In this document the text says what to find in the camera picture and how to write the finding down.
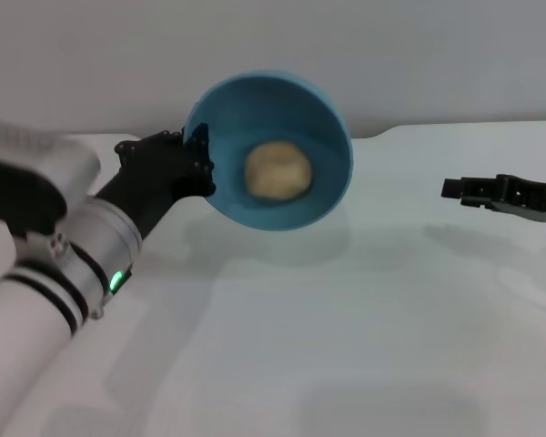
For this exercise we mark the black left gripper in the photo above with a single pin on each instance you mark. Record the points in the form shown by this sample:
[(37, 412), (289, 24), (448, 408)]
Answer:
[(150, 191)]

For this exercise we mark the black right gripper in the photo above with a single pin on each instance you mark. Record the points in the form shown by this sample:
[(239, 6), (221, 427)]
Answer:
[(528, 196)]

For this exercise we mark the blue ceramic bowl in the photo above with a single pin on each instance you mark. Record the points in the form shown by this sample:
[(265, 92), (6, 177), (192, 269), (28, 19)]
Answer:
[(273, 132)]

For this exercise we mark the beige egg yolk pastry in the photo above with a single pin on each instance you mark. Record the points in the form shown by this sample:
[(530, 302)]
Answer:
[(277, 170)]

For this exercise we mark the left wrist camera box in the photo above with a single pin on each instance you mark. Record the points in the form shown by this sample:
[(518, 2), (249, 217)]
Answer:
[(27, 173)]

